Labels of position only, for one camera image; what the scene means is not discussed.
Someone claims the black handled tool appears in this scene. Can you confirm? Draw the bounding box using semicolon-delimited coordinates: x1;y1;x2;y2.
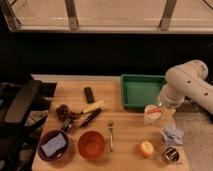
79;108;102;128

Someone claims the orange carrot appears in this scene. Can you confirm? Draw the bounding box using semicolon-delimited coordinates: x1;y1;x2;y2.
146;108;161;114

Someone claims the dark red grape bunch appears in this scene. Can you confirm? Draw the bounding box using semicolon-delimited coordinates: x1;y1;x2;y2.
56;104;72;121

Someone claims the yellow apple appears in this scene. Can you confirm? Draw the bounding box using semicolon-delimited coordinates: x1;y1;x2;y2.
139;141;154;158

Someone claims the silver metal fork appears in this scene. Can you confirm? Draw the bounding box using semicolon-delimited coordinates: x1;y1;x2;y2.
108;121;114;152

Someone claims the purple bowl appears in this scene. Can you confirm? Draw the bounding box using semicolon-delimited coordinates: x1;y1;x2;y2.
37;130;69;162

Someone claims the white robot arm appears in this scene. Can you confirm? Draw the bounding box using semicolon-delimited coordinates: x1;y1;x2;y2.
159;60;213;115

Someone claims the orange plastic bowl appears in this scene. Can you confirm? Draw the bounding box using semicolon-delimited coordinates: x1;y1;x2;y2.
78;131;105;160

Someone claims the light blue towel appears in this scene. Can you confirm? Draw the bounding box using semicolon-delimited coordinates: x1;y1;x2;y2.
162;125;184;146

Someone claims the metal cup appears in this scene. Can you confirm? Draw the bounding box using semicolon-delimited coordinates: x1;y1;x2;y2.
162;146;180;164

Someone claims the green plastic tray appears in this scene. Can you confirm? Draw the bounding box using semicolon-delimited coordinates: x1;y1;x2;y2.
120;74;165;110

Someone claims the blue sponge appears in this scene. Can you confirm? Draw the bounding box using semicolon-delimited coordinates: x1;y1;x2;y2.
41;133;66;157

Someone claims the black rectangular block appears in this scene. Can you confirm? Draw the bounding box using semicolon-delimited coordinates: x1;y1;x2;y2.
84;87;95;103

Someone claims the small metal clip tool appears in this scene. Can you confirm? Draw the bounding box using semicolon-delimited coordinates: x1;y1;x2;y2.
62;118;73;133

